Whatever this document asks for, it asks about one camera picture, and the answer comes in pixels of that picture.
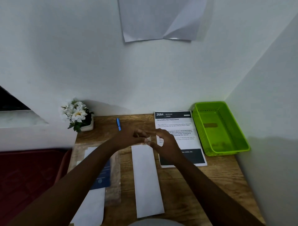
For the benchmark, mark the potted white flower plant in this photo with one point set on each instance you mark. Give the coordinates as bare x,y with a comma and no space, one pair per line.
78,115

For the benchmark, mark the person's grey shirt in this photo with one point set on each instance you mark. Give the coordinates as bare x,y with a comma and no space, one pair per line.
156,223

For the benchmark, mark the person's left forearm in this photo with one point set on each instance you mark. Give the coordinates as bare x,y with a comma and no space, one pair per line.
69,186

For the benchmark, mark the person's left hand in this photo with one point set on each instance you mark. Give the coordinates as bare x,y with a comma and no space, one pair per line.
128,138

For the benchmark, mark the printed paper sheet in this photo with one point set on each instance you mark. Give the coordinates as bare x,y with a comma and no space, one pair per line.
179,118

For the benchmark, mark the person's right forearm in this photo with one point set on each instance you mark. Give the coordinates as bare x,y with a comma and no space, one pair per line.
216,198

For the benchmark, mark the single white envelope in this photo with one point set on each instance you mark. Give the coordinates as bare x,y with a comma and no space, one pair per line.
146,181

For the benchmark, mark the green plastic tray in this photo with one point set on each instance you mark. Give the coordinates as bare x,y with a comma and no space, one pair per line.
221,139

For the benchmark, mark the dark window with grille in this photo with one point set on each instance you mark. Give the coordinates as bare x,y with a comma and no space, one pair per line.
9,102

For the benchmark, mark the blue pen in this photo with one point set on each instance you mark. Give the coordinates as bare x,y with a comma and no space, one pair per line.
118,124

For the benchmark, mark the stack of white envelopes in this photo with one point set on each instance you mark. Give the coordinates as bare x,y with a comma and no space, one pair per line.
90,209

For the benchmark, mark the white paper sheet on wall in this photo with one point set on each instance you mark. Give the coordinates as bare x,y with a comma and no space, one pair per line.
158,16

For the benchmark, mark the dark red mattress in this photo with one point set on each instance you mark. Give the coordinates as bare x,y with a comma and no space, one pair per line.
23,181

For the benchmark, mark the person's right hand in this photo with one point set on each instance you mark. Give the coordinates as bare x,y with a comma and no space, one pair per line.
168,149

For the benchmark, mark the blue and white label card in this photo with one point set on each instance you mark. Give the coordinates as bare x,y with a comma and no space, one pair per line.
102,179

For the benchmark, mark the clear plastic bag with card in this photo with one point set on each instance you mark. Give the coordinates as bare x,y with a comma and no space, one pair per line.
115,186

